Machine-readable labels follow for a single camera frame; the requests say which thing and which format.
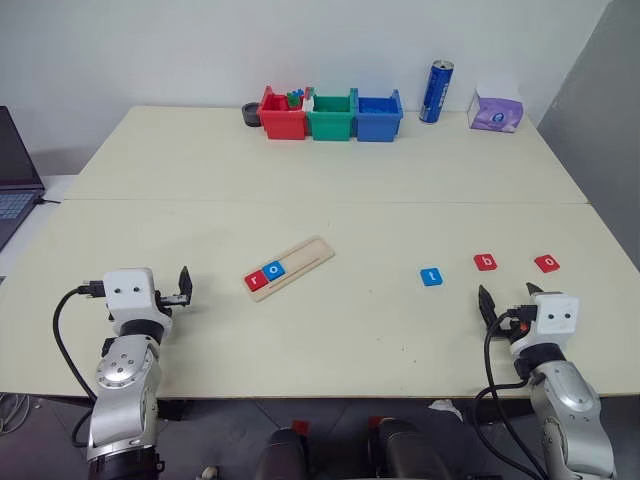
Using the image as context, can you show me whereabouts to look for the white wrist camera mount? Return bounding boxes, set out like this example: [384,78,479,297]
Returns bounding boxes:
[102,267,174,337]
[508,291,581,359]

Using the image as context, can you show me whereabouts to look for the green plastic bin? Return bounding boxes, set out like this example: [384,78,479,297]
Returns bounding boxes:
[305,87,357,143]

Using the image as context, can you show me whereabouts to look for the red plastic bin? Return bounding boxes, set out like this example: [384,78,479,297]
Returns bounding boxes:
[257,85,309,141]

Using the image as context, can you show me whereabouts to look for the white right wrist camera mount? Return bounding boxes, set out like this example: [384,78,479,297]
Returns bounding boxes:
[508,291,581,359]

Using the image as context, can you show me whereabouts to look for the white crumpled paper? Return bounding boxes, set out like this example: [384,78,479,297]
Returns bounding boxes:
[428,398,464,423]

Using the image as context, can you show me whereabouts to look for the grey floor cable bundle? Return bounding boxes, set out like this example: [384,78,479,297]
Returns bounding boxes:
[0,393,32,432]

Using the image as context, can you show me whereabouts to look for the purple tissue pack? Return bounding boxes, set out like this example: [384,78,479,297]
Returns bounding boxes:
[468,83,526,134]

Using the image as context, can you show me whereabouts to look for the blue drink can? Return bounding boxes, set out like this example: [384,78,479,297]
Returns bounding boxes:
[418,59,455,125]

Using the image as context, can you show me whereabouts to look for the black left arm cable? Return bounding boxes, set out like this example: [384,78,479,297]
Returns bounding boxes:
[52,280,106,449]

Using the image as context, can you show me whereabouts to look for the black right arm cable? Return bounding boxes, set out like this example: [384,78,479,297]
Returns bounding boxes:
[473,308,547,480]

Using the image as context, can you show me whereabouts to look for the dark rounded shape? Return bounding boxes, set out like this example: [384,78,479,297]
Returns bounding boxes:
[368,416,446,480]
[254,426,309,480]

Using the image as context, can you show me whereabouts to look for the blue plastic bin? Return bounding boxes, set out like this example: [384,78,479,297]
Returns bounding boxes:
[352,88,405,144]

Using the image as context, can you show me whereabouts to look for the dark laptop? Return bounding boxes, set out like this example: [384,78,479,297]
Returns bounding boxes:
[0,105,47,252]

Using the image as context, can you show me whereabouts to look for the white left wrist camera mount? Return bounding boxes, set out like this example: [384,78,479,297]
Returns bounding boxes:
[102,267,174,337]

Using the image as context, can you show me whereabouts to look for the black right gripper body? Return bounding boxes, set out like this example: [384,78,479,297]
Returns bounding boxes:
[491,303,536,346]

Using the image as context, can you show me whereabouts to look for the wooden letter tray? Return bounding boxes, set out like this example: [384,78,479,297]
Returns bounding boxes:
[243,235,336,305]

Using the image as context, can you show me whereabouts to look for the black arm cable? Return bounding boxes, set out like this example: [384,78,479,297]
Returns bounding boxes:
[52,280,106,449]
[473,308,547,480]

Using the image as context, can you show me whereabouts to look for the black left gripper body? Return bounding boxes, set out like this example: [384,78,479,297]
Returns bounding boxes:
[153,292,192,309]

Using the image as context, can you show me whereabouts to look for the black round dish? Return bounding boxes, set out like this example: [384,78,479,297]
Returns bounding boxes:
[240,101,263,128]

